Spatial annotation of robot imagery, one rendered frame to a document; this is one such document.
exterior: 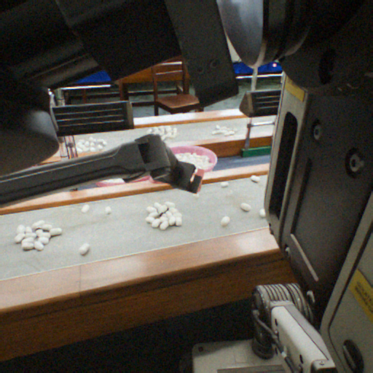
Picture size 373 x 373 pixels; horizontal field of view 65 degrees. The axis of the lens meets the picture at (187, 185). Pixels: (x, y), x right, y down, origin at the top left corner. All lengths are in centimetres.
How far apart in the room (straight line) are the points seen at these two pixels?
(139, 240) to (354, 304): 76
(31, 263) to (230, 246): 55
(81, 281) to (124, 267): 10
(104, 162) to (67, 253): 43
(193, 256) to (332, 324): 62
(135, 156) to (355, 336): 46
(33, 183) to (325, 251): 43
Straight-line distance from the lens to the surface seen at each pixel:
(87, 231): 97
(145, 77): 361
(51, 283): 82
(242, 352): 100
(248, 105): 95
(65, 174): 53
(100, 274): 80
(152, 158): 57
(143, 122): 174
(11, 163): 20
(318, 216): 22
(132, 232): 93
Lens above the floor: 134
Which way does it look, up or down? 32 degrees down
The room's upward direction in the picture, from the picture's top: straight up
